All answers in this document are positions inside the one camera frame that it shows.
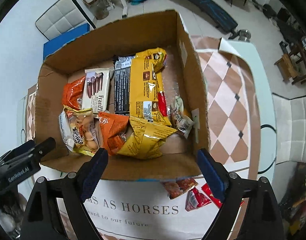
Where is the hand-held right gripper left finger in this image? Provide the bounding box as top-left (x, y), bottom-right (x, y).
top-left (21, 147), bottom-right (109, 240)

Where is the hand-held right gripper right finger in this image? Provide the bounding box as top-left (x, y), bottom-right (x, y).
top-left (196, 148), bottom-right (285, 240)

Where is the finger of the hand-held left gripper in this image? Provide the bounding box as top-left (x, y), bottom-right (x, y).
top-left (34, 137), bottom-right (56, 158)

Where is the long red drink packet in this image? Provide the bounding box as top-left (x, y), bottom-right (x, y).
top-left (201, 183), bottom-right (223, 208)

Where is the white wafer packet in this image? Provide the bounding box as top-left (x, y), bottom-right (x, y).
top-left (82, 69), bottom-right (111, 113)
top-left (58, 111), bottom-right (77, 152)

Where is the small red snack packet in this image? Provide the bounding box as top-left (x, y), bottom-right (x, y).
top-left (185, 187), bottom-right (212, 212)

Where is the brown-red snack packet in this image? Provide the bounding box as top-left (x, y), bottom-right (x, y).
top-left (161, 177), bottom-right (199, 200)

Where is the yellow biscuit packet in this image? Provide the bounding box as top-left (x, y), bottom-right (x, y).
top-left (63, 105), bottom-right (103, 157)

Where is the orange snack packet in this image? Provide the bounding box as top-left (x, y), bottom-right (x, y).
top-left (62, 76), bottom-right (86, 110)
top-left (98, 112), bottom-right (131, 155)

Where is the small yellow snack packet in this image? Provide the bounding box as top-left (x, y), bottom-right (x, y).
top-left (116, 116), bottom-right (177, 159)

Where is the braised egg packet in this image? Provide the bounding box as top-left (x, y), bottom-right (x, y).
top-left (167, 95), bottom-right (195, 139)

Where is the black snack packet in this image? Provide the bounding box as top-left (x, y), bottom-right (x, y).
top-left (113, 56), bottom-right (136, 114)

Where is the large yellow snack bag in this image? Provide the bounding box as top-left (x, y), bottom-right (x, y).
top-left (129, 47), bottom-right (172, 127)

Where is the cardboard box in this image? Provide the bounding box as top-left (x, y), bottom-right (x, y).
top-left (34, 10), bottom-right (211, 182)

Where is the checkered tablecloth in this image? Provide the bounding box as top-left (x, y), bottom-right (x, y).
top-left (24, 35), bottom-right (262, 240)

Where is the white padded chair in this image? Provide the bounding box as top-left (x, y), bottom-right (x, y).
top-left (259, 92), bottom-right (306, 165)
top-left (35, 0), bottom-right (97, 40)

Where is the blue box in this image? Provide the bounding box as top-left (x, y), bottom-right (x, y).
top-left (43, 23), bottom-right (91, 60)

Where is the small wooden stool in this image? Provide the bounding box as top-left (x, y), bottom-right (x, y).
top-left (274, 54), bottom-right (303, 82)

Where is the chrome dumbbell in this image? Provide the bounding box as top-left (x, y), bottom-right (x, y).
top-left (229, 29), bottom-right (252, 42)

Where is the dark wooden chair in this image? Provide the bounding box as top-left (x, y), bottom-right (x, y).
top-left (290, 37), bottom-right (306, 84)

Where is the glass jar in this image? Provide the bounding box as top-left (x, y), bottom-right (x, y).
top-left (94, 0), bottom-right (114, 20)

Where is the black weight bench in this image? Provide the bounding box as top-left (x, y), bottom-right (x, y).
top-left (166, 0), bottom-right (238, 33)

